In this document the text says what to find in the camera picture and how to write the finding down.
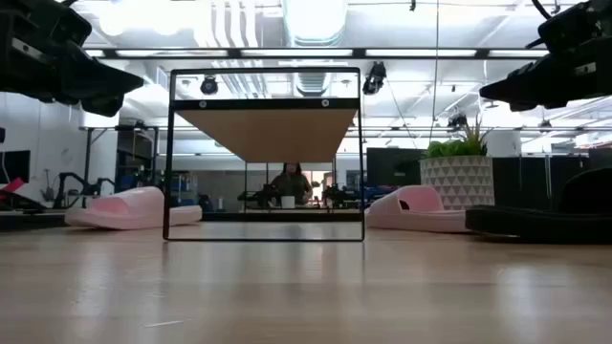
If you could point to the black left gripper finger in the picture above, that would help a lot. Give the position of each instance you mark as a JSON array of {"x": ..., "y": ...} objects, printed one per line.
[
  {"x": 95, "y": 76},
  {"x": 105, "y": 106}
]

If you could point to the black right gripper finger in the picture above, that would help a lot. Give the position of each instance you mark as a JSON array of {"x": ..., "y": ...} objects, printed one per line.
[
  {"x": 535, "y": 108},
  {"x": 540, "y": 81}
]

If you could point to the pink slide sandal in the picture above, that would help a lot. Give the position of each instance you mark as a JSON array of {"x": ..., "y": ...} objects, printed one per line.
[
  {"x": 124, "y": 210},
  {"x": 421, "y": 217}
]

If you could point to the black slide sandal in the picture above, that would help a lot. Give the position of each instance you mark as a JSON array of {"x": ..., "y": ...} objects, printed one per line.
[{"x": 526, "y": 222}]

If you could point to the black background robot arm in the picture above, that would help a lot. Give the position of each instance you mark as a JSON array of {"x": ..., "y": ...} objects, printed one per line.
[{"x": 72, "y": 179}]

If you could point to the black metal wooden shelf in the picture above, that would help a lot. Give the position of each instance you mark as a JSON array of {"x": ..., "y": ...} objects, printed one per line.
[{"x": 268, "y": 136}]

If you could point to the black storage rack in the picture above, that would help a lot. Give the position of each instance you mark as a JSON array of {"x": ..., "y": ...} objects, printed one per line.
[{"x": 136, "y": 157}]

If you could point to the black room partition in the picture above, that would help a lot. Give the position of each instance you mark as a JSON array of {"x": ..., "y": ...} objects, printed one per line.
[{"x": 526, "y": 181}]

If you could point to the green plant in patterned pot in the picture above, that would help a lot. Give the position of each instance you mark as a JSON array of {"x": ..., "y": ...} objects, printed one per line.
[{"x": 456, "y": 181}]

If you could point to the black overhead beam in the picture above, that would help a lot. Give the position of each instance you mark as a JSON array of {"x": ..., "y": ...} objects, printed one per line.
[{"x": 430, "y": 52}]

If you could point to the black desk monitor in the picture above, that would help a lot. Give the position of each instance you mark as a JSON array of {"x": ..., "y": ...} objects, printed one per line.
[{"x": 392, "y": 167}]

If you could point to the person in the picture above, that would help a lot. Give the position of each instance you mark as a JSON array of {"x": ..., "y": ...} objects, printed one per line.
[{"x": 291, "y": 184}]

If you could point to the white cup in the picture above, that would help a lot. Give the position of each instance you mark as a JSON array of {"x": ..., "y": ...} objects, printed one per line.
[{"x": 288, "y": 201}]

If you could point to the black ceiling camera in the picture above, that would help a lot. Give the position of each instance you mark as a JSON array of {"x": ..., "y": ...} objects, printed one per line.
[
  {"x": 375, "y": 76},
  {"x": 457, "y": 120},
  {"x": 209, "y": 86}
]

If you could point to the black wall monitor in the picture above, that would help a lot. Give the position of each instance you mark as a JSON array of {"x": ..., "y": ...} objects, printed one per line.
[{"x": 16, "y": 166}]

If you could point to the black table rig frame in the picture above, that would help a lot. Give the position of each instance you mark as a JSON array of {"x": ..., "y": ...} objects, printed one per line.
[{"x": 287, "y": 216}]

